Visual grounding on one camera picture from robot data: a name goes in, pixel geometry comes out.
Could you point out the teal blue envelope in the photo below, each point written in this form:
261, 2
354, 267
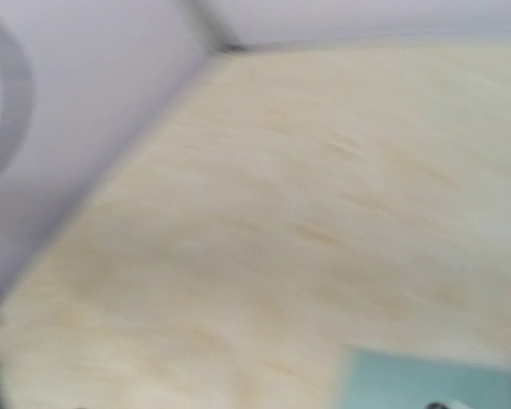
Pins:
375, 379

